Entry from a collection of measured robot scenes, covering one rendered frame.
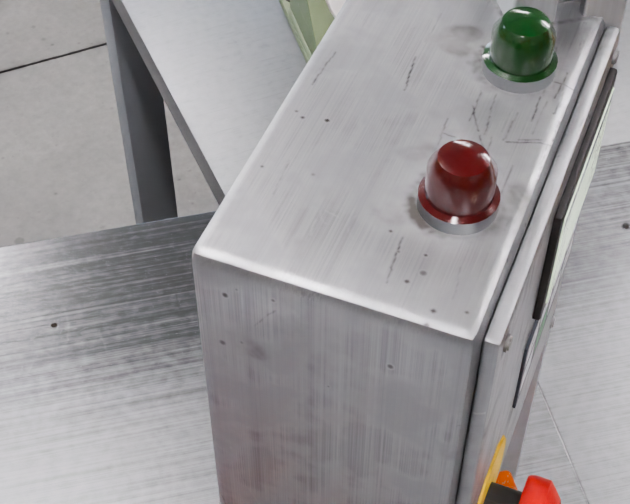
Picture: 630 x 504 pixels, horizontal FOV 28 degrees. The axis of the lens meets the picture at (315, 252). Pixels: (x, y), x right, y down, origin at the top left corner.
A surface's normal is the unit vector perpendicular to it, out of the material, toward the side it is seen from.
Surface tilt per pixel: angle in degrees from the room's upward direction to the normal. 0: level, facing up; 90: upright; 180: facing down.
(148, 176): 90
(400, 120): 0
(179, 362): 0
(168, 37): 0
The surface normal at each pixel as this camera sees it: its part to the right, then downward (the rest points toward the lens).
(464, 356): 0.01, 0.76
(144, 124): 0.40, 0.69
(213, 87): 0.00, -0.65
